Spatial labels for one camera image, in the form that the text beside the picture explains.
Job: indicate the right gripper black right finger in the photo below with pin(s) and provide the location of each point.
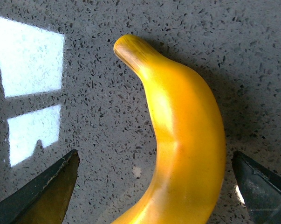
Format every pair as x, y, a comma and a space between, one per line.
260, 188

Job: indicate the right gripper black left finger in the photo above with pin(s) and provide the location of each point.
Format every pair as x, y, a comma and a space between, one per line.
45, 199

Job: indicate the yellow banana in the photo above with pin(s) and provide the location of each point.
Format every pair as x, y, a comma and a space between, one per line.
191, 147

